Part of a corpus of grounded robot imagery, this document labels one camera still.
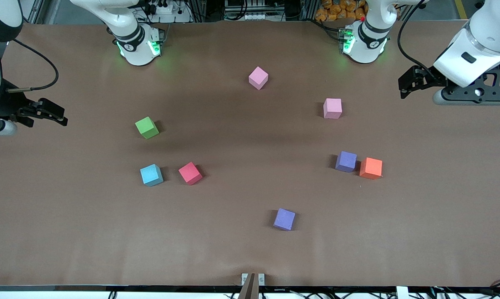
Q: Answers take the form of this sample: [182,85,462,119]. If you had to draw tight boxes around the light blue foam cube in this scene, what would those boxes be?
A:
[140,164,164,187]

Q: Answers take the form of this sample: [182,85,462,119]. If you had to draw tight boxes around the brown strip with white brackets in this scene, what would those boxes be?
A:
[241,272,266,299]

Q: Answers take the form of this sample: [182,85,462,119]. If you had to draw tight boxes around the orange snack bags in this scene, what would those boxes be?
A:
[315,0,367,22]

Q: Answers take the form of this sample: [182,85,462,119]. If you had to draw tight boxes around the black cable bundle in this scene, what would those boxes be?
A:
[431,280,500,299]

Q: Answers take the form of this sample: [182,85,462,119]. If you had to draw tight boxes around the white power strip with plugs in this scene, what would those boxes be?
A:
[148,0,180,15]

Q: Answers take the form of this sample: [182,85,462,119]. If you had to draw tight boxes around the pink foam cube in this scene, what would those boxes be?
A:
[323,98,342,120]
[249,66,269,91]

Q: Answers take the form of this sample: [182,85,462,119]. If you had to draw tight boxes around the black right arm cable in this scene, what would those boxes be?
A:
[0,39,59,92]

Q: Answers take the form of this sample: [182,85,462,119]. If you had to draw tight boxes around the aluminium frame profile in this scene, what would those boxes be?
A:
[23,0,51,24]

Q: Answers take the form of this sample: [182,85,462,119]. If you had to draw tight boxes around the orange foam cube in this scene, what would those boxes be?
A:
[360,157,383,180]

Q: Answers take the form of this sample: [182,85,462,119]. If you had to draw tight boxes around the green foam cube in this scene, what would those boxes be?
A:
[135,117,160,140]

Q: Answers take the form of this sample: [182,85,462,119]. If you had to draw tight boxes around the purple foam cube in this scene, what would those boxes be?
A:
[273,208,296,231]
[335,151,357,173]

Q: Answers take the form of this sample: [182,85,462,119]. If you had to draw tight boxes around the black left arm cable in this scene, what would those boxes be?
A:
[397,0,441,78]

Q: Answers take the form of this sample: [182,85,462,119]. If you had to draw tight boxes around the long white power strip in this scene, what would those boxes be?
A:
[225,12,268,21]

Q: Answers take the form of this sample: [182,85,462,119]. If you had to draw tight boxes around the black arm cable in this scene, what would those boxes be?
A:
[397,0,441,78]
[0,39,59,92]

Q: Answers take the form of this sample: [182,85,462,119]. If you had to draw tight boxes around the red foam cube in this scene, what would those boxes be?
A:
[178,162,203,186]

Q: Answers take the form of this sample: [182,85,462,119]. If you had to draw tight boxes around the brown table cover sheet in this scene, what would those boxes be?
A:
[0,20,500,287]

